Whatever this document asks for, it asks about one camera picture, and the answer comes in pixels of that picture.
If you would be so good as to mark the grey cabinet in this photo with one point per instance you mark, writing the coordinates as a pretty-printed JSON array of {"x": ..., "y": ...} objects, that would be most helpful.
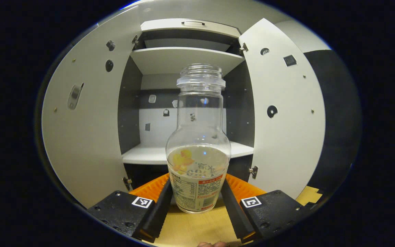
[{"x": 183, "y": 58}]

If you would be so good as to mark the black backdrop cloth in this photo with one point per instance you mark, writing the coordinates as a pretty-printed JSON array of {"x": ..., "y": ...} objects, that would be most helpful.
[{"x": 338, "y": 120}]

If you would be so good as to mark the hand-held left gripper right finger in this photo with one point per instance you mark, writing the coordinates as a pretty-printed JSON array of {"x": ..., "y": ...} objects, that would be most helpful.
[{"x": 233, "y": 212}]

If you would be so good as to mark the grey cabinet door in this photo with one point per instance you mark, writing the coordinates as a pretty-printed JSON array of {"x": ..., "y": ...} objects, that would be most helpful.
[
  {"x": 87, "y": 137},
  {"x": 286, "y": 144}
]

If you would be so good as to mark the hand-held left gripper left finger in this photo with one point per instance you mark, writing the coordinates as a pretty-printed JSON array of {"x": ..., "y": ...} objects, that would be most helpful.
[{"x": 159, "y": 212}]

